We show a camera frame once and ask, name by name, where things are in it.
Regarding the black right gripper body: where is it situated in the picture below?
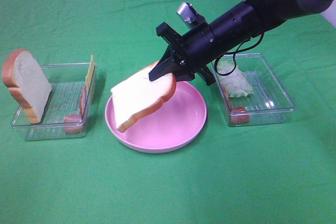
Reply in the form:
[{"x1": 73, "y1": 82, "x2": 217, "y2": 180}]
[{"x1": 156, "y1": 22, "x2": 216, "y2": 86}]

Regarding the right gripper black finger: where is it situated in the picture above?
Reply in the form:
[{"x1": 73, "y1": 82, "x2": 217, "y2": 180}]
[
  {"x1": 149, "y1": 46, "x2": 175, "y2": 81},
  {"x1": 172, "y1": 69, "x2": 195, "y2": 81}
]

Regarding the bread slice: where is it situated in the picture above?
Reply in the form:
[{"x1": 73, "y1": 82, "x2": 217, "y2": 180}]
[
  {"x1": 110, "y1": 62, "x2": 176, "y2": 133},
  {"x1": 2, "y1": 49, "x2": 52, "y2": 124}
]

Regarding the green lettuce leaf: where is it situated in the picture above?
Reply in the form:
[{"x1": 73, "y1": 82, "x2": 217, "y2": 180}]
[{"x1": 217, "y1": 60, "x2": 254, "y2": 98}]

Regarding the bacon strip from container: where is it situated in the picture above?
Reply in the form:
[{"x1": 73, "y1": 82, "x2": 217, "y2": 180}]
[
  {"x1": 221, "y1": 84, "x2": 250, "y2": 125},
  {"x1": 63, "y1": 85, "x2": 87, "y2": 134}
]

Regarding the yellow cheese slice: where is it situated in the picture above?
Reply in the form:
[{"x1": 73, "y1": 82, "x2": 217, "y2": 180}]
[{"x1": 86, "y1": 55, "x2": 95, "y2": 93}]

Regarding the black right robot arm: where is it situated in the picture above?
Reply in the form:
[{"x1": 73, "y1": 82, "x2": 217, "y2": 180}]
[{"x1": 149, "y1": 0, "x2": 334, "y2": 85}]

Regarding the pink plate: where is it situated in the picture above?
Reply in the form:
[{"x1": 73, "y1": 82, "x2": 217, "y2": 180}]
[{"x1": 105, "y1": 81, "x2": 207, "y2": 153}]

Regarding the clear right plastic container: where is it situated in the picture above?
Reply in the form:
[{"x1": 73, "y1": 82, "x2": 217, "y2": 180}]
[{"x1": 211, "y1": 53, "x2": 295, "y2": 126}]

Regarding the clear plastic container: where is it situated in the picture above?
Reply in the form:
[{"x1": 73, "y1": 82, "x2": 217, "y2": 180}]
[
  {"x1": 11, "y1": 62, "x2": 97, "y2": 141},
  {"x1": 211, "y1": 53, "x2": 295, "y2": 126}
]

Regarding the clear left plastic container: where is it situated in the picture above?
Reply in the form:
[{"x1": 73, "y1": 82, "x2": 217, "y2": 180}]
[{"x1": 11, "y1": 62, "x2": 97, "y2": 141}]

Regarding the green tablecloth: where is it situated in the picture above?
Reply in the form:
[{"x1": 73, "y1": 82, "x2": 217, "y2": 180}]
[{"x1": 1, "y1": 0, "x2": 335, "y2": 223}]

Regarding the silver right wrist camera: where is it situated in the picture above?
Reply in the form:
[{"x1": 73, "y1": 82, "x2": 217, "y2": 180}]
[{"x1": 176, "y1": 2, "x2": 206, "y2": 29}]

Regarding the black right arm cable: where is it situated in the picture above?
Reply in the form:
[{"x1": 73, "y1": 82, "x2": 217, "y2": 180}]
[{"x1": 214, "y1": 31, "x2": 265, "y2": 77}]

